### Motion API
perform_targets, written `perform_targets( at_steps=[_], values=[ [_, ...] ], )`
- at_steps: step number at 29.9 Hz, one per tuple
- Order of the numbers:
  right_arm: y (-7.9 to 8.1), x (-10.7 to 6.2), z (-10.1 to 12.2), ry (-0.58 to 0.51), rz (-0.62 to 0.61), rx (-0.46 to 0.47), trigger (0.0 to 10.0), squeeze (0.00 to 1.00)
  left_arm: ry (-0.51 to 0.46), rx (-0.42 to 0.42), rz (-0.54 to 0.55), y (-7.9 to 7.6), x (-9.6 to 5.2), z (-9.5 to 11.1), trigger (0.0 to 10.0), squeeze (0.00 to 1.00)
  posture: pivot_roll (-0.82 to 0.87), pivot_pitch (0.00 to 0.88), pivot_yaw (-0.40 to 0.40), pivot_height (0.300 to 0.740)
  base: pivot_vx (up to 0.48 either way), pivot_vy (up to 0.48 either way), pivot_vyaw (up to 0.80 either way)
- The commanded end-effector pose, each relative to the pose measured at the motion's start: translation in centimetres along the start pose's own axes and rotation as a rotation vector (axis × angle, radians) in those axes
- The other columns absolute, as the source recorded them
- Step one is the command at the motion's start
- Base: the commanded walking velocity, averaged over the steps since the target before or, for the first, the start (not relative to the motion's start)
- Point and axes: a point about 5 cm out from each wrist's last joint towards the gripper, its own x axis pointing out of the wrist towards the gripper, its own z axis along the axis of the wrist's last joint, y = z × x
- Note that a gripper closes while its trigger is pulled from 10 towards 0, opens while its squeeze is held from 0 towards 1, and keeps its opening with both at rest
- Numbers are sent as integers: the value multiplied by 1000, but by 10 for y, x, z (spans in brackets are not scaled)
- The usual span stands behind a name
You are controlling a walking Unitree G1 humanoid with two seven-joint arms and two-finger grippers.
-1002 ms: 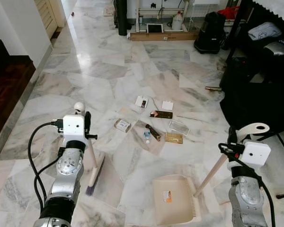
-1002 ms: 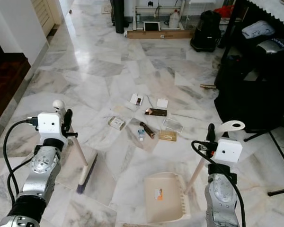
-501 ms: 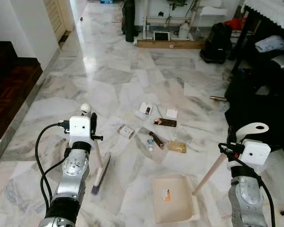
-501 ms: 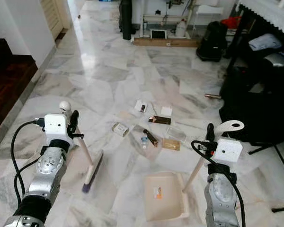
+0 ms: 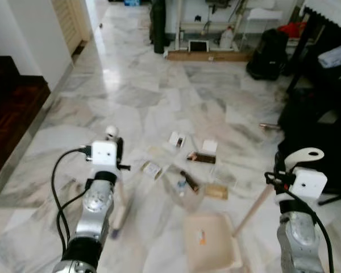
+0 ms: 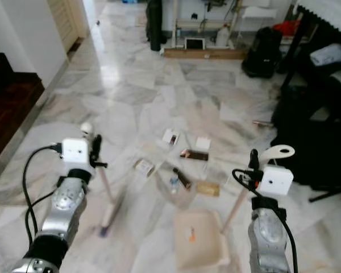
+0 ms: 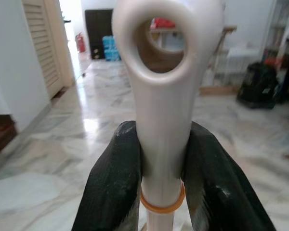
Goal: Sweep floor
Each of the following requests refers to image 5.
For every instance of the white box with dark print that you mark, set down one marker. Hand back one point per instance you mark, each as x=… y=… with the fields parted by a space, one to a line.
x=176 y=140

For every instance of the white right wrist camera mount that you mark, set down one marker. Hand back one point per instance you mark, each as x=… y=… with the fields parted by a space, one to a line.
x=310 y=183

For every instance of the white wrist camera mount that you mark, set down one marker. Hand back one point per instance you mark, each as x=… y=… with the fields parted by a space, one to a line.
x=104 y=153
x=310 y=183

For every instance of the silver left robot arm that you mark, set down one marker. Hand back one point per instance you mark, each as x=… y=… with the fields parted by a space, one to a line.
x=96 y=205

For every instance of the black backpack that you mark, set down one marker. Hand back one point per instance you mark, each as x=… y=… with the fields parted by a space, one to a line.
x=267 y=54

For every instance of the white stool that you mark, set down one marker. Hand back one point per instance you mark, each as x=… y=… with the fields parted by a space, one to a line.
x=264 y=14

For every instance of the light louvred wooden door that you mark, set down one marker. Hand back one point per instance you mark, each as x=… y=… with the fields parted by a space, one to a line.
x=71 y=23

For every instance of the grey blue pillow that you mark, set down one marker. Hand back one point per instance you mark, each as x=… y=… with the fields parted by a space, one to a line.
x=336 y=57

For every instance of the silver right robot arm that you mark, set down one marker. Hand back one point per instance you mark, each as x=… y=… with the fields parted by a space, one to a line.
x=298 y=239

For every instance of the dark brown tube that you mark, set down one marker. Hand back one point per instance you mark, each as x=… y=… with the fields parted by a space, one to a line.
x=190 y=181

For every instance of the small framed tablet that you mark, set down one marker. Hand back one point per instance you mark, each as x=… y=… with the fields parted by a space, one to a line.
x=198 y=46

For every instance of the tan cardboard piece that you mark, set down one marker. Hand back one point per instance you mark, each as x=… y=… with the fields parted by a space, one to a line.
x=216 y=191

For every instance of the white fringed cloth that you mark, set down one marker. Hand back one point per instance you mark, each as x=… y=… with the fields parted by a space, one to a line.
x=329 y=12

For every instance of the red cloth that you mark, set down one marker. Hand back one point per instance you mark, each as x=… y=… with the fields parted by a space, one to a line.
x=292 y=29

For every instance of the small clear bottle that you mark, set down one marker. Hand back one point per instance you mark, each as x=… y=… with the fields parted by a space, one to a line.
x=182 y=186

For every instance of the blue crate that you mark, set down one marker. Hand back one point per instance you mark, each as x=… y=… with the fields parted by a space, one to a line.
x=132 y=2

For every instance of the flat dark brown box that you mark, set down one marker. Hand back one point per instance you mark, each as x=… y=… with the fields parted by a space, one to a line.
x=202 y=158

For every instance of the plain white open box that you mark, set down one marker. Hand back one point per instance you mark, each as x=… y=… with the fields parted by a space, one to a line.
x=209 y=146

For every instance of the thin brown stick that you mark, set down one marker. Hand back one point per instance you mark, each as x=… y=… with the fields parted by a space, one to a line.
x=270 y=125

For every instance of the black stand leg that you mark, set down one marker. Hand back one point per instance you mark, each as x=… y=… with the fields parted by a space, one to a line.
x=301 y=54

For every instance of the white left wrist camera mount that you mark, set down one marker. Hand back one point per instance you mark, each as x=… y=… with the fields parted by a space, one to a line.
x=104 y=153

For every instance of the tall black rolled bag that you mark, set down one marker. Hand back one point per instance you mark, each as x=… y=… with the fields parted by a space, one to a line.
x=158 y=28

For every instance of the white plastic jug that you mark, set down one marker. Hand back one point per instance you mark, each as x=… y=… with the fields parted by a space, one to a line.
x=227 y=38

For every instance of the flat brown cardboard plank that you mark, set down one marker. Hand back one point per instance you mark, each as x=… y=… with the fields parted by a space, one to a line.
x=210 y=56

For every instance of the large black bag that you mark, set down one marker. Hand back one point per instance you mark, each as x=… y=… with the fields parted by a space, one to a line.
x=315 y=125

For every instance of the white shelf frame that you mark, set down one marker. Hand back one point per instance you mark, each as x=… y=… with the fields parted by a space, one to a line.
x=184 y=25

